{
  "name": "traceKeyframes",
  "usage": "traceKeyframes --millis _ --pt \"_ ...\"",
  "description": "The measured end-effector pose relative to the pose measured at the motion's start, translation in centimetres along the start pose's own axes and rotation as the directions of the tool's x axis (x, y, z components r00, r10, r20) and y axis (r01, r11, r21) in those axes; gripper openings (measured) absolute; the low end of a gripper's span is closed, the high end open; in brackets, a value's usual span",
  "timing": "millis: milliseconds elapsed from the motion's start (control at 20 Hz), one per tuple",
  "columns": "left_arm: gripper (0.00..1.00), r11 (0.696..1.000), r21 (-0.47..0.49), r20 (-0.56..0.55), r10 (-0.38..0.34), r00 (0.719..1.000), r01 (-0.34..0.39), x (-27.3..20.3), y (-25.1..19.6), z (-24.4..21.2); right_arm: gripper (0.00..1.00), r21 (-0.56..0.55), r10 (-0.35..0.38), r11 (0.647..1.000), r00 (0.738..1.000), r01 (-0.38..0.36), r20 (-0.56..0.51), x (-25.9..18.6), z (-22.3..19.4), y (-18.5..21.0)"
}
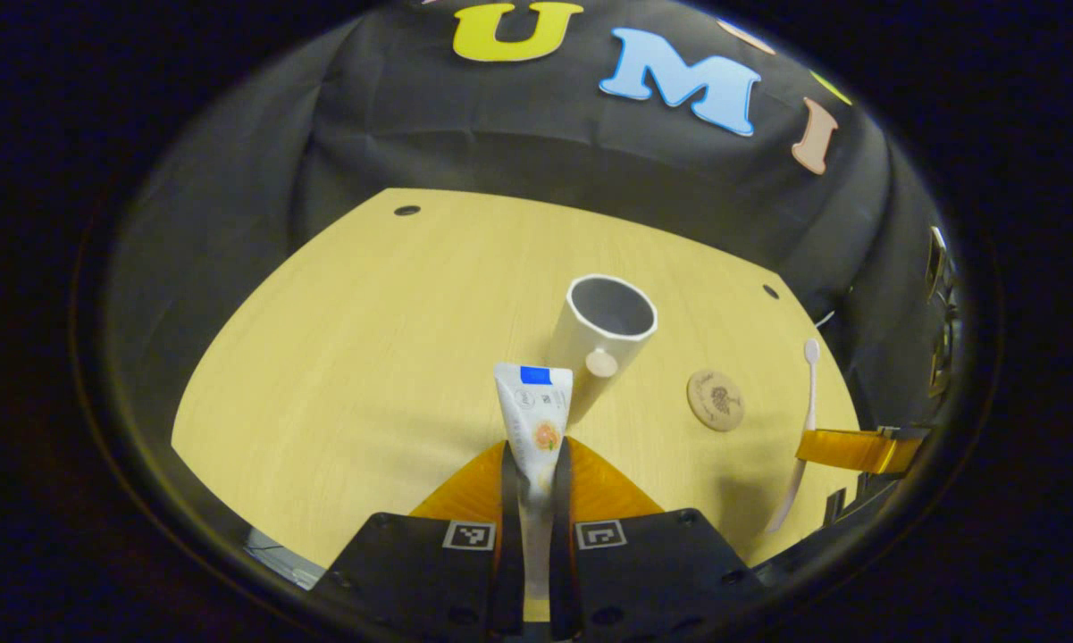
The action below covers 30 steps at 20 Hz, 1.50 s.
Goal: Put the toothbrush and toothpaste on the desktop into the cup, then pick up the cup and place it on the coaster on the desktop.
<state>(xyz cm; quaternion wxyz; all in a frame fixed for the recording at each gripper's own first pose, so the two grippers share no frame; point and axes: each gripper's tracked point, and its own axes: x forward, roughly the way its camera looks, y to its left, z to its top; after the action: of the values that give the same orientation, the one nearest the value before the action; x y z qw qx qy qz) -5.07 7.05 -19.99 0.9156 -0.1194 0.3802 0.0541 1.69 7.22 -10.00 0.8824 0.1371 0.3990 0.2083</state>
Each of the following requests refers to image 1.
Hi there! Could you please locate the white toothbrush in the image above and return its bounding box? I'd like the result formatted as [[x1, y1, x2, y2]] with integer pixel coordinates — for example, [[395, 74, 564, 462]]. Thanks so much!
[[765, 338, 821, 535]]

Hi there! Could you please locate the white toothpaste tube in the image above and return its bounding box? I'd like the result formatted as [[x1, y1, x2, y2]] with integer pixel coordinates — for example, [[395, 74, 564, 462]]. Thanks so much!
[[493, 361, 575, 623]]

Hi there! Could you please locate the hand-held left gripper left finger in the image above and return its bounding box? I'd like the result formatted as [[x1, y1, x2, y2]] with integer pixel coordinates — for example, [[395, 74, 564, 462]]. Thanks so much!
[[314, 439, 527, 640]]

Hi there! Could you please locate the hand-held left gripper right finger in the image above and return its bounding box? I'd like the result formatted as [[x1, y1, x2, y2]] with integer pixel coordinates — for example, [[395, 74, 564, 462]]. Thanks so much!
[[549, 436, 770, 640]]

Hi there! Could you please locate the round wooden coaster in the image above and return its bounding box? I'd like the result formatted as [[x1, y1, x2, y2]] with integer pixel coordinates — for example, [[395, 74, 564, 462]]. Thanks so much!
[[686, 370, 746, 433]]

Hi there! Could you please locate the black backdrop cloth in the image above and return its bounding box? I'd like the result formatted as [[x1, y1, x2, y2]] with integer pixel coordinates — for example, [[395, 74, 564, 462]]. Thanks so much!
[[107, 0, 957, 555]]

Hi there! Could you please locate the white cup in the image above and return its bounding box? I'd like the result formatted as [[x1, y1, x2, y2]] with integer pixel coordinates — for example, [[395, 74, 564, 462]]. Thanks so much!
[[549, 274, 659, 426]]

